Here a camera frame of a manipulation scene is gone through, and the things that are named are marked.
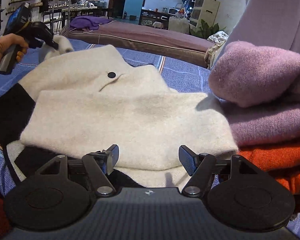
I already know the black metal table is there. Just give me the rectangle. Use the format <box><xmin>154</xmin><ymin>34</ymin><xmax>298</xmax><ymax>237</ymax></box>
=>
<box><xmin>42</xmin><ymin>6</ymin><xmax>113</xmax><ymax>31</ymax></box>

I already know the folded orange sweater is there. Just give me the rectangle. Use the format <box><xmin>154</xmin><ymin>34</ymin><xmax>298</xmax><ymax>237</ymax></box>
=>
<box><xmin>239</xmin><ymin>138</ymin><xmax>300</xmax><ymax>213</ymax></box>

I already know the white and black sweater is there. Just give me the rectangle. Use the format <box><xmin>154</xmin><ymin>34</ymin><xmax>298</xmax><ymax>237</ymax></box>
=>
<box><xmin>0</xmin><ymin>35</ymin><xmax>238</xmax><ymax>188</ymax></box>

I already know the beige bag by cabinet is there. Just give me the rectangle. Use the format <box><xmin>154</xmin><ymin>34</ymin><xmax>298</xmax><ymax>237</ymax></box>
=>
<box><xmin>168</xmin><ymin>16</ymin><xmax>190</xmax><ymax>34</ymax></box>

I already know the white microwave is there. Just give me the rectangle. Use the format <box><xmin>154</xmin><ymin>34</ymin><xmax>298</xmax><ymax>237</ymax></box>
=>
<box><xmin>167</xmin><ymin>8</ymin><xmax>180</xmax><ymax>15</ymax></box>

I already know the person's left hand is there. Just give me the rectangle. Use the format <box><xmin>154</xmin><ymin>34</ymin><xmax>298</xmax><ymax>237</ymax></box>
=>
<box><xmin>0</xmin><ymin>34</ymin><xmax>29</xmax><ymax>62</ymax></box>

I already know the green potted plant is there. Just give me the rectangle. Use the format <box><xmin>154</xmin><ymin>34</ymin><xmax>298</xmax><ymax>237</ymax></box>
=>
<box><xmin>190</xmin><ymin>19</ymin><xmax>223</xmax><ymax>40</ymax></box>

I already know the blue plaid bed sheet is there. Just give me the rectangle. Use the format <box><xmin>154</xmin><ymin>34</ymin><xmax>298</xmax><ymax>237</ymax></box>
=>
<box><xmin>0</xmin><ymin>38</ymin><xmax>300</xmax><ymax>238</ymax></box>

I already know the folded lilac sweater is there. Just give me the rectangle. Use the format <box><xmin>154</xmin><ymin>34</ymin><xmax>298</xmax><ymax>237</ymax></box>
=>
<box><xmin>209</xmin><ymin>41</ymin><xmax>300</xmax><ymax>147</ymax></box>

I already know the dark low cabinet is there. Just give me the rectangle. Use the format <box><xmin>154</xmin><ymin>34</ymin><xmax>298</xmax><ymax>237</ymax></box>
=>
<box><xmin>139</xmin><ymin>9</ymin><xmax>172</xmax><ymax>30</ymax></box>

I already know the purple cloth on bed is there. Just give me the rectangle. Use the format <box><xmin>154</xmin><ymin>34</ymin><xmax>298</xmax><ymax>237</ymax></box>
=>
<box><xmin>70</xmin><ymin>16</ymin><xmax>112</xmax><ymax>30</ymax></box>

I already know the white drawer cabinet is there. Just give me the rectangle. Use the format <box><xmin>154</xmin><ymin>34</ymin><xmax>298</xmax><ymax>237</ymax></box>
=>
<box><xmin>190</xmin><ymin>0</ymin><xmax>220</xmax><ymax>27</ymax></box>

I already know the lilac pillow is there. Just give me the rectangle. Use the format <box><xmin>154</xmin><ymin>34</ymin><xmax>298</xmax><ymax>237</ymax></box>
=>
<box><xmin>225</xmin><ymin>0</ymin><xmax>300</xmax><ymax>54</ymax></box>

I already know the floral cream quilt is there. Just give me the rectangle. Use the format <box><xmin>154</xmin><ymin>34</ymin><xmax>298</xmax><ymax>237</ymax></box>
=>
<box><xmin>205</xmin><ymin>31</ymin><xmax>229</xmax><ymax>69</ymax></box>

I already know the brown mauve mattress bed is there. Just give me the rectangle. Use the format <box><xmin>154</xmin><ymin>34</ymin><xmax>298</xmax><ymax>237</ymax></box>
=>
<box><xmin>60</xmin><ymin>21</ymin><xmax>213</xmax><ymax>68</ymax></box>

